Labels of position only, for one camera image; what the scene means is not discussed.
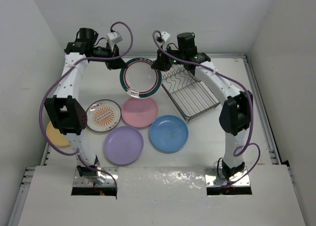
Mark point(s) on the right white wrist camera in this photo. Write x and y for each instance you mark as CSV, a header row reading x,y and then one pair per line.
x,y
163,38

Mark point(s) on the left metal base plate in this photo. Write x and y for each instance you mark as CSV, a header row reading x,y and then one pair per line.
x,y
104,177

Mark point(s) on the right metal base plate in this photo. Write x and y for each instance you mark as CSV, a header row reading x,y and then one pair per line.
x,y
214,177

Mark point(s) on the pink plastic plate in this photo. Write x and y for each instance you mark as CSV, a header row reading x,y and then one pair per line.
x,y
139,113

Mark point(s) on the purple plastic plate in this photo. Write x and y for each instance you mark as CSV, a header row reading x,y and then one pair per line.
x,y
123,145

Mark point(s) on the metal base plate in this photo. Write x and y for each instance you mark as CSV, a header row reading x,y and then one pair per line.
x,y
214,177
104,177

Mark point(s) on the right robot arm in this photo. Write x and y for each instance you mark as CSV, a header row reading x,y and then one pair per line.
x,y
236,117

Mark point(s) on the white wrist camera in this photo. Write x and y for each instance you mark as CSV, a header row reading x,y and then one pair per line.
x,y
163,38
113,39

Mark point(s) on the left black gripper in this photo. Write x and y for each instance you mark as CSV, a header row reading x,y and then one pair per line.
x,y
115,64

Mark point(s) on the metal wire dish rack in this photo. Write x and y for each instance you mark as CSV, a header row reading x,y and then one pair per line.
x,y
191,97

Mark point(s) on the white plate green rim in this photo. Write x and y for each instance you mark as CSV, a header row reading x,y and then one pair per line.
x,y
138,79

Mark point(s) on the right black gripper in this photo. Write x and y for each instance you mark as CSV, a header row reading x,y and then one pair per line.
x,y
161,63

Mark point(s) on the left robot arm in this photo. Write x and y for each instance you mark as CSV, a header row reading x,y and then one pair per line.
x,y
61,101

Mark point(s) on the blue plastic plate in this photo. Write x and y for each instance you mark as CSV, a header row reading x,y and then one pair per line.
x,y
168,133

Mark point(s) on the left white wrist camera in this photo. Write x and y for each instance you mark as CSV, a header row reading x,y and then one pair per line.
x,y
113,39

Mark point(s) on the white front cover board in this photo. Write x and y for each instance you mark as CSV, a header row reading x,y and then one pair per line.
x,y
162,197

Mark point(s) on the yellow plastic plate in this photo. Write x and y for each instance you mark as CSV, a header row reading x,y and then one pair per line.
x,y
58,139

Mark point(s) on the white plate orange sunburst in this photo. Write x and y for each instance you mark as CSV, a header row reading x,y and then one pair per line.
x,y
103,115

